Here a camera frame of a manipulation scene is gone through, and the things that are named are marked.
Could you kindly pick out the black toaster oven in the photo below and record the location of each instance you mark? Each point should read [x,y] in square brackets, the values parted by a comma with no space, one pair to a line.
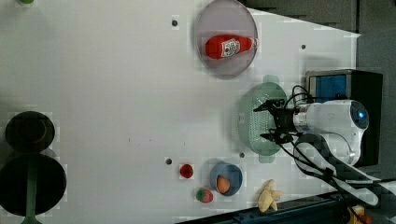
[364,87]

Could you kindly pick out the green oval strainer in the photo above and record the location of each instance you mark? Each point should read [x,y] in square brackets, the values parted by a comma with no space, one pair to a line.
[251,125]

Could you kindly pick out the red ketchup bottle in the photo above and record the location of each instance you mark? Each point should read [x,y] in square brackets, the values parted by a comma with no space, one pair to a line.
[225,46]

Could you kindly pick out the red green strawberry toy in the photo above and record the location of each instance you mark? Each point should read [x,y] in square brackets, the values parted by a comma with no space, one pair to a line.
[204,195]

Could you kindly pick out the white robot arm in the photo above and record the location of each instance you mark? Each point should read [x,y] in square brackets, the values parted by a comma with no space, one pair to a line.
[326,144]

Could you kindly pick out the green spatula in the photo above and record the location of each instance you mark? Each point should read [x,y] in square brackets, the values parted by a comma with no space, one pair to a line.
[30,217]

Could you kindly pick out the green round object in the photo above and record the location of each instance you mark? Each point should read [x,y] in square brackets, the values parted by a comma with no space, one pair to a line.
[27,1]

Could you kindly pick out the large black cup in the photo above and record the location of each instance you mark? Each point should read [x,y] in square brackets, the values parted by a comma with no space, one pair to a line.
[50,184]

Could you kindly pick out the orange egg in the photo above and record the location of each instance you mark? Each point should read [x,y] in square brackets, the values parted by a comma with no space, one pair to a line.
[223,184]

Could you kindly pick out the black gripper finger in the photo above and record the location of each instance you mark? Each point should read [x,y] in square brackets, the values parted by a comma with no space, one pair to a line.
[268,136]
[260,108]

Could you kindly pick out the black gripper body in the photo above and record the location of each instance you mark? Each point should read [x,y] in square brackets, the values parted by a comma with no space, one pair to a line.
[283,119]

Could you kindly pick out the grey round plate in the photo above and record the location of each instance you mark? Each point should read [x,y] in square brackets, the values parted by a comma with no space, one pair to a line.
[225,17]

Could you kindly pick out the small black cup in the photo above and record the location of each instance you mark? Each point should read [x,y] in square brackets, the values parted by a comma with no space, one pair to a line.
[30,132]

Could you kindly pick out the blue bowl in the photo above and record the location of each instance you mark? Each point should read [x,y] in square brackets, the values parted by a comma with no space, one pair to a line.
[231,172]

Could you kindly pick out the yellow banana toy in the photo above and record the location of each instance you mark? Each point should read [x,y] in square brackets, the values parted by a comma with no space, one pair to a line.
[269,197]

